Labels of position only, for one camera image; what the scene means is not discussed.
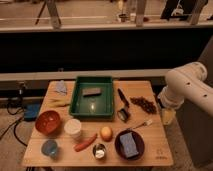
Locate yellow red apple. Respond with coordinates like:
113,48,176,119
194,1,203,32
100,126,113,142

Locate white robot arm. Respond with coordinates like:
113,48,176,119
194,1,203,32
157,62,213,125

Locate small metal cup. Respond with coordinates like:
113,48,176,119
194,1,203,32
92,143,106,159

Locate white plastic cup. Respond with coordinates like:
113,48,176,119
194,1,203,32
64,119,82,138

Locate blue plastic cup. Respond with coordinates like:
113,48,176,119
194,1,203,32
41,139,58,158

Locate brown grapes bunch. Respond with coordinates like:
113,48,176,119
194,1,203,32
130,97,157,114

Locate blue sponge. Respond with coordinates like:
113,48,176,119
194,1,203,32
120,132,139,158

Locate dark round plate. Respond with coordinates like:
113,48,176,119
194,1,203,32
114,130,145,161

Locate green plastic tray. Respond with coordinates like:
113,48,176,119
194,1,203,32
69,76,114,120

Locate grey block in tray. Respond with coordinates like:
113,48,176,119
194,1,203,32
82,88,101,97

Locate orange carrot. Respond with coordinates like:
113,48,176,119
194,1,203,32
74,134,97,152

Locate blue grey cloth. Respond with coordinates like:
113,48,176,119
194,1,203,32
55,80,67,95

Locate yellow banana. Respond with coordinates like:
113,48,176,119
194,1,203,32
49,99,70,107

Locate red bowl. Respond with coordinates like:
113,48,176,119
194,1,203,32
35,110,61,135

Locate blue box on floor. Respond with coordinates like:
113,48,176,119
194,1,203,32
24,103,41,121

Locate white handled fork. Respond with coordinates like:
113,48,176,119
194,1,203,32
127,119,153,130

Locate black cable on floor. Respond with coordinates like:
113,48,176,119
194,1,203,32
0,96,28,148

